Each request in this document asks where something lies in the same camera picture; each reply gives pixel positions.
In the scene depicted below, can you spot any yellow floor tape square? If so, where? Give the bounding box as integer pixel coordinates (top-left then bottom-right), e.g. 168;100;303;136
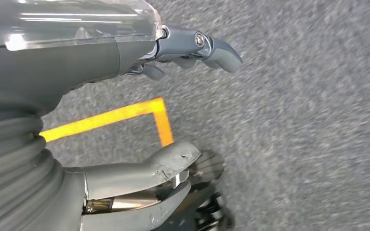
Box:
40;97;175;148

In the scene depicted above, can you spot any black robot foot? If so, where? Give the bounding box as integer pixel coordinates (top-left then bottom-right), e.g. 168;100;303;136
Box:
153;150;235;231

